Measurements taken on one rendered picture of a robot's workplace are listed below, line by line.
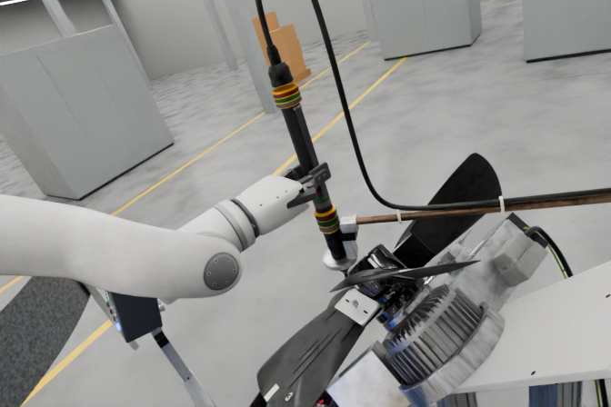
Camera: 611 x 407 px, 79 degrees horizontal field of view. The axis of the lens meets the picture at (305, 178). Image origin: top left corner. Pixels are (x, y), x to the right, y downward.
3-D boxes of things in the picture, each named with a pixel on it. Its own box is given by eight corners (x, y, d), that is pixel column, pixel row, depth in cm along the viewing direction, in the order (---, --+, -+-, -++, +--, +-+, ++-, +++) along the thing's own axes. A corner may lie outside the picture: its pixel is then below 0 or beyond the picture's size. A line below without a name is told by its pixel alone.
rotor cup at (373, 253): (407, 289, 94) (371, 251, 98) (434, 271, 82) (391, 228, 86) (370, 328, 87) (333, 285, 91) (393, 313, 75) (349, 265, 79)
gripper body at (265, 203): (232, 232, 64) (281, 198, 69) (263, 251, 56) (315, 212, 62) (215, 195, 61) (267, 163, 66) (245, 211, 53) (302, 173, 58)
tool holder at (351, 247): (369, 245, 76) (358, 207, 72) (365, 270, 71) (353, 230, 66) (327, 248, 80) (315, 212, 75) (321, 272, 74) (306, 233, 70)
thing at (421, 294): (414, 296, 93) (408, 291, 93) (441, 280, 81) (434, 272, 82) (378, 335, 86) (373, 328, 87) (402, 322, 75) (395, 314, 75)
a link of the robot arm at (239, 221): (224, 241, 63) (238, 231, 64) (249, 259, 56) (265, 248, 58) (203, 201, 59) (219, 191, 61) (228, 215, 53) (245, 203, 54)
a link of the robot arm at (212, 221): (226, 211, 52) (205, 204, 60) (138, 268, 46) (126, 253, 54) (252, 259, 55) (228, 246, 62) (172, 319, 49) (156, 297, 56)
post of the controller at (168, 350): (193, 375, 119) (165, 334, 110) (185, 382, 118) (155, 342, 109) (189, 370, 121) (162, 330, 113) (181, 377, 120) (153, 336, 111)
